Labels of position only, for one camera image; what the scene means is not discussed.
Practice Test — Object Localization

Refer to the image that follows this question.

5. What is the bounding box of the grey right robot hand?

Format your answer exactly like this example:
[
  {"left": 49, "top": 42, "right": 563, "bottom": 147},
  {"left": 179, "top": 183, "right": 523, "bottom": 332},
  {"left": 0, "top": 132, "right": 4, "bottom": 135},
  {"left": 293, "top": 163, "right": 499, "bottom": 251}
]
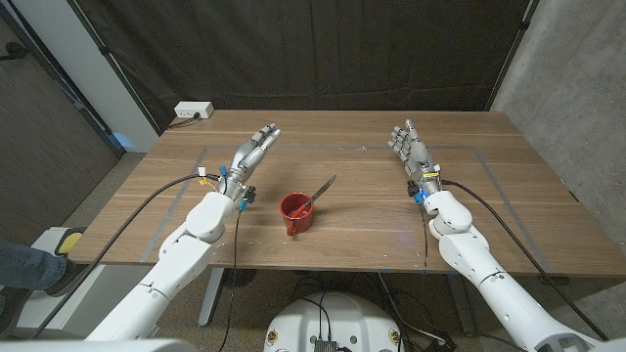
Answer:
[{"left": 387, "top": 119, "right": 441, "bottom": 197}]

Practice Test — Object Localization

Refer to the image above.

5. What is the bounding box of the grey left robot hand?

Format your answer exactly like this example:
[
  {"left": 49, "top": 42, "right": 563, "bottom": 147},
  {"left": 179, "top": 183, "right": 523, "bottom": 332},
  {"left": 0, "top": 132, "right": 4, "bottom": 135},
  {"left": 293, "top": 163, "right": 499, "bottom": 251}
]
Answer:
[{"left": 217, "top": 122, "right": 284, "bottom": 199}]

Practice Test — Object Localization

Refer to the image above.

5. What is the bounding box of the knife with reddish-brown handle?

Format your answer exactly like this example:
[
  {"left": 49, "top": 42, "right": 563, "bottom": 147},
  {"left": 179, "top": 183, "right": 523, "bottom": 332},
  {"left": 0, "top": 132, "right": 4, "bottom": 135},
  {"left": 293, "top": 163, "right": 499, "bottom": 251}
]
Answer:
[{"left": 291, "top": 174, "right": 337, "bottom": 219}]

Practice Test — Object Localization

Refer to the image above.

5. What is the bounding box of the red enamel cup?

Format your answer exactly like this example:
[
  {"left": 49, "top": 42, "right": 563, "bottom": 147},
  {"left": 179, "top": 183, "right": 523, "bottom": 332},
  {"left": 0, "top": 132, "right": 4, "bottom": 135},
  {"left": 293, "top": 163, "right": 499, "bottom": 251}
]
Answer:
[{"left": 279, "top": 192, "right": 315, "bottom": 238}]

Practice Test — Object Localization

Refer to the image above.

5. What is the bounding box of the white power strip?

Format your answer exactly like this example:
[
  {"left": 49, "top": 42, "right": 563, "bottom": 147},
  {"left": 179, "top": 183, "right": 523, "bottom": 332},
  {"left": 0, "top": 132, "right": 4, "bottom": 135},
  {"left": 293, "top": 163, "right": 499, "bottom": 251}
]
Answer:
[{"left": 173, "top": 101, "right": 215, "bottom": 119}]

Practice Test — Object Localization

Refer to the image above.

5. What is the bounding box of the black round disc under table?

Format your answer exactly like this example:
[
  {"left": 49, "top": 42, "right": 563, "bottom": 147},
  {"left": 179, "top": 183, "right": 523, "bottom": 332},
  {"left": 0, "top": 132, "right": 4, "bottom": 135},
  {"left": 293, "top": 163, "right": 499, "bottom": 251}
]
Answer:
[{"left": 220, "top": 268, "right": 258, "bottom": 289}]

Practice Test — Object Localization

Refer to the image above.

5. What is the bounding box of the black backdrop curtain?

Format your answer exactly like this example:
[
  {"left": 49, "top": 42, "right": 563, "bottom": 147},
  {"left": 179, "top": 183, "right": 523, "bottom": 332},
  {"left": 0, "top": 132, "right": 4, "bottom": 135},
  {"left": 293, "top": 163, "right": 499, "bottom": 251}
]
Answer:
[{"left": 66, "top": 0, "right": 539, "bottom": 134}]

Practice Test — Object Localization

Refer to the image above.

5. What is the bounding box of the white table leg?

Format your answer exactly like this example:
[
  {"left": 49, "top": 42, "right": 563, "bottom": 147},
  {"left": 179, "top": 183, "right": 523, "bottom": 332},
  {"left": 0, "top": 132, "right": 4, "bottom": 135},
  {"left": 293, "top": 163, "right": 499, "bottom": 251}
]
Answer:
[{"left": 198, "top": 267, "right": 226, "bottom": 328}]

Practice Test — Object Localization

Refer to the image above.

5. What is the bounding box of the grey table leg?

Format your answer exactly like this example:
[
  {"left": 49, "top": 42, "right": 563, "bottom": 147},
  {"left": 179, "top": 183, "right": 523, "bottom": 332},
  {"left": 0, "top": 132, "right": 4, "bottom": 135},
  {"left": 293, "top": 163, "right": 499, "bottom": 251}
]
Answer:
[{"left": 445, "top": 273, "right": 478, "bottom": 337}]

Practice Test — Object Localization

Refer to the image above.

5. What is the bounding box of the black backdrop pole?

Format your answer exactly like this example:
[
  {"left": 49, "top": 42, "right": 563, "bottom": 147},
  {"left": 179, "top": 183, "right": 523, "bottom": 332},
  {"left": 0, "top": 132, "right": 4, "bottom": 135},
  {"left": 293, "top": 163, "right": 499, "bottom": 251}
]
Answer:
[
  {"left": 66, "top": 0, "right": 163, "bottom": 136},
  {"left": 485, "top": 0, "right": 540, "bottom": 111}
]

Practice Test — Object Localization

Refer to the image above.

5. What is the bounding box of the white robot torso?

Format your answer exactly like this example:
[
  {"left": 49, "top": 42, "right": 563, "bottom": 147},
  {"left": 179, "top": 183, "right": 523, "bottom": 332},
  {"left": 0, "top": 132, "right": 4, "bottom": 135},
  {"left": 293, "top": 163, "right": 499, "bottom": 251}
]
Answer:
[{"left": 263, "top": 291, "right": 405, "bottom": 352}]

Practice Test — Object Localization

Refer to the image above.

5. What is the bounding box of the black floor plug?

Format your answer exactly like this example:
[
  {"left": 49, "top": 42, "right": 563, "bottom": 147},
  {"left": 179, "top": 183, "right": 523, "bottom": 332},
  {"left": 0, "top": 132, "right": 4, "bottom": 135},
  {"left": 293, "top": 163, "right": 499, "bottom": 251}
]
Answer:
[{"left": 425, "top": 335, "right": 459, "bottom": 352}]

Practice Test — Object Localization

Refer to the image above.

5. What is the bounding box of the yellow pad with black rim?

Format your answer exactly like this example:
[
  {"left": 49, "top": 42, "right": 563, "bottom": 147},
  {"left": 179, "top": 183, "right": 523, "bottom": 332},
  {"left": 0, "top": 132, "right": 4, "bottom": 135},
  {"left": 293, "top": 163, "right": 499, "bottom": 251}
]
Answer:
[{"left": 54, "top": 228, "right": 87, "bottom": 257}]

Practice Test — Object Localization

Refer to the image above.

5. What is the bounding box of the dark shoe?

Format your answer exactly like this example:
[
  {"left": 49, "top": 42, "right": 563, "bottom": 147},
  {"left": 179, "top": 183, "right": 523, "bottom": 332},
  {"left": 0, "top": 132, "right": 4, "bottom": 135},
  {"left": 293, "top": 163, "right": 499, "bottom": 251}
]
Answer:
[{"left": 45, "top": 258, "right": 93, "bottom": 298}]

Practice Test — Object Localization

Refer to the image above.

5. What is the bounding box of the white machine base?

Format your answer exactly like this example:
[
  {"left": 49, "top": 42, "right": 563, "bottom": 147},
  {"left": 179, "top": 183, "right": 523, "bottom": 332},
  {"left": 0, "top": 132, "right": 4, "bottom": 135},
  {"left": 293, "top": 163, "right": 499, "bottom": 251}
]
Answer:
[{"left": 19, "top": 226, "right": 151, "bottom": 339}]

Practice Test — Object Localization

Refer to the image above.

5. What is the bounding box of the person's leg in jeans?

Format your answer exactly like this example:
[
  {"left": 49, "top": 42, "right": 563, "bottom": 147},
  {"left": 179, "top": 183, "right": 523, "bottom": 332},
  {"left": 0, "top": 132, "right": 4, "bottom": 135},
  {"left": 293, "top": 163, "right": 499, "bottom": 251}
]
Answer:
[{"left": 0, "top": 238, "right": 67, "bottom": 292}]

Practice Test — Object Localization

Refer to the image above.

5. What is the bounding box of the black power strip cord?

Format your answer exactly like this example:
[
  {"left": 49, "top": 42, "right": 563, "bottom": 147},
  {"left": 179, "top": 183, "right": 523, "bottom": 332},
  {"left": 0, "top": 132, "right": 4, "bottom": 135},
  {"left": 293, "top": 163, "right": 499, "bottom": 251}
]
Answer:
[{"left": 168, "top": 112, "right": 202, "bottom": 130}]

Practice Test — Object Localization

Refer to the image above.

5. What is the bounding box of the thin black left wrist cable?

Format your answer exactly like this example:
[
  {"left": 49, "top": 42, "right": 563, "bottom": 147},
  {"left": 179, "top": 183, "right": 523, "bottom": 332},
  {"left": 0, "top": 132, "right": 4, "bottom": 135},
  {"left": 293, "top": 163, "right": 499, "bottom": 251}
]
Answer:
[{"left": 217, "top": 208, "right": 242, "bottom": 352}]

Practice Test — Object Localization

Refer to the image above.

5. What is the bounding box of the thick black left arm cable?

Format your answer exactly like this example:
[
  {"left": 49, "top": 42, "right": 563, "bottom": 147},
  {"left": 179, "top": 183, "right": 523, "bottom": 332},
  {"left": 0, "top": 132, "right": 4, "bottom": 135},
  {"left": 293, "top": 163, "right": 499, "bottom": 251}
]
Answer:
[{"left": 31, "top": 173, "right": 222, "bottom": 340}]

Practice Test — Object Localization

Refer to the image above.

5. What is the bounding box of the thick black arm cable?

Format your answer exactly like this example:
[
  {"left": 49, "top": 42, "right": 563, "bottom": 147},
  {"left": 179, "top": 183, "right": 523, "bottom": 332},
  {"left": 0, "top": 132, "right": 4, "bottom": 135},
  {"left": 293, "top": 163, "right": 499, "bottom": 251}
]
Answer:
[
  {"left": 31, "top": 173, "right": 222, "bottom": 340},
  {"left": 441, "top": 178, "right": 611, "bottom": 342}
]

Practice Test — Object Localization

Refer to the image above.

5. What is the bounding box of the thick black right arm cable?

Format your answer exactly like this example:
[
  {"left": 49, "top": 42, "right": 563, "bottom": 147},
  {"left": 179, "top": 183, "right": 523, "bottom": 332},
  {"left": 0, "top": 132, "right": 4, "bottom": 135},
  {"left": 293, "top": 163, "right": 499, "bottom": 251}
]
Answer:
[{"left": 441, "top": 178, "right": 611, "bottom": 342}]

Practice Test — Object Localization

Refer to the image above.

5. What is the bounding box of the grey floor cable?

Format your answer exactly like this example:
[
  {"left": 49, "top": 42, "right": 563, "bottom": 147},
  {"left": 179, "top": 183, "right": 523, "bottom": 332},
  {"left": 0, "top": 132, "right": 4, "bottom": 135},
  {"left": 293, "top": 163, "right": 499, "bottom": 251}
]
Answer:
[{"left": 376, "top": 272, "right": 446, "bottom": 343}]

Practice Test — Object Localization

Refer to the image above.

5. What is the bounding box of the black torso cable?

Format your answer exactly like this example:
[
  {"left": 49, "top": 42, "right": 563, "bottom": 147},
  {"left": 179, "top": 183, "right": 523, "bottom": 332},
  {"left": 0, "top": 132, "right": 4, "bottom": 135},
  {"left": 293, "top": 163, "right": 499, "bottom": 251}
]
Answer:
[{"left": 291, "top": 295, "right": 335, "bottom": 341}]

